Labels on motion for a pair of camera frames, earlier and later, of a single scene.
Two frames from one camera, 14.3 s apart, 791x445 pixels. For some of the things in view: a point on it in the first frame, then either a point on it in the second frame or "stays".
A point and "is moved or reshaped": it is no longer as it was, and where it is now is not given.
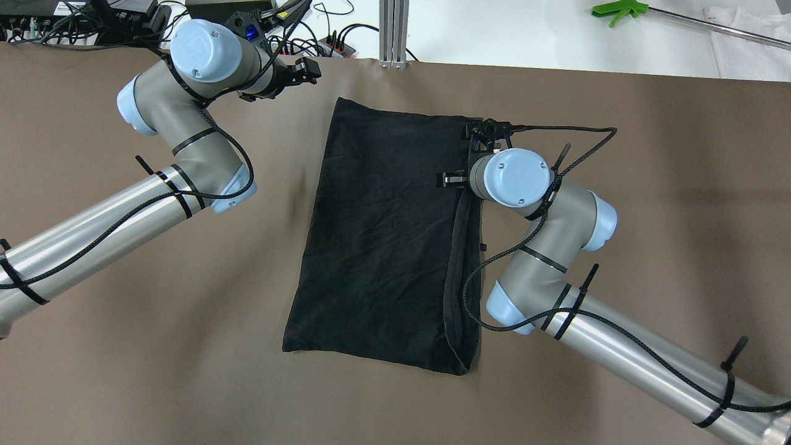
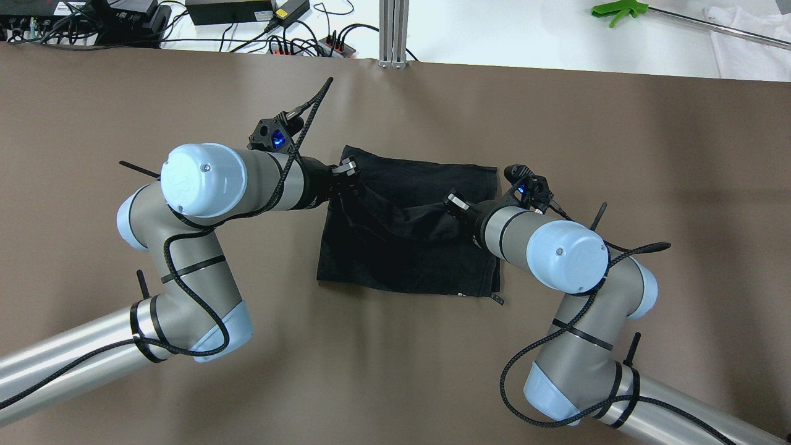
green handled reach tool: (621, 7) stays
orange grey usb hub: (330, 47) stays
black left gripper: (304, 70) -> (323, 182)
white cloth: (740, 59) stays
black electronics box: (122, 22) stays
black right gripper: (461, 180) -> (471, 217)
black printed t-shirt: (389, 266) is moved or reshaped
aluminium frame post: (393, 29) stays
